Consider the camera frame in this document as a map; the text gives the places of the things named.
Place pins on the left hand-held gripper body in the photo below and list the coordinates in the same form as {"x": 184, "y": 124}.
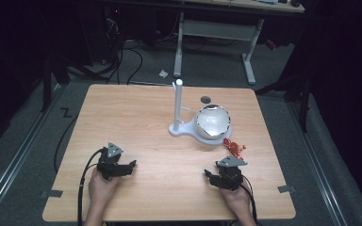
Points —
{"x": 108, "y": 164}

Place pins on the red crumpled wrapper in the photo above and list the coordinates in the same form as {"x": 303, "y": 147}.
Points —
{"x": 233, "y": 147}

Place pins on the person's left hand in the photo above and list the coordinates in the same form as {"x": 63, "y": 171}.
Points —
{"x": 102, "y": 188}

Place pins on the person's right hand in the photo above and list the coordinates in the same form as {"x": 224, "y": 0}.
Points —
{"x": 237, "y": 201}

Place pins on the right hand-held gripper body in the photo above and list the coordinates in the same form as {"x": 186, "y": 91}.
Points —
{"x": 231, "y": 175}

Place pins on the white paper scrap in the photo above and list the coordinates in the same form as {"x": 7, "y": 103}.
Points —
{"x": 163, "y": 73}

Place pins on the dark round table grommet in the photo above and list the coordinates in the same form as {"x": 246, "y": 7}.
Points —
{"x": 205, "y": 100}

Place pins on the white bowl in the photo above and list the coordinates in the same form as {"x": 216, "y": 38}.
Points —
{"x": 213, "y": 121}

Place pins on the desk with grey metal frame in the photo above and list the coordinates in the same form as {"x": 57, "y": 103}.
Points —
{"x": 217, "y": 29}

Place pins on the metal floor rail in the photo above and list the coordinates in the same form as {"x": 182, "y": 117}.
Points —
{"x": 11, "y": 164}
{"x": 315, "y": 160}

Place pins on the white stand with post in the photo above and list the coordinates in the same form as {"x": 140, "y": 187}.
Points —
{"x": 182, "y": 127}

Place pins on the grey tape strip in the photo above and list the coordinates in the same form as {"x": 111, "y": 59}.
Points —
{"x": 52, "y": 193}
{"x": 286, "y": 189}

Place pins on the black metal stand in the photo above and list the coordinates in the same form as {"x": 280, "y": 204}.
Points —
{"x": 303, "y": 94}
{"x": 47, "y": 81}

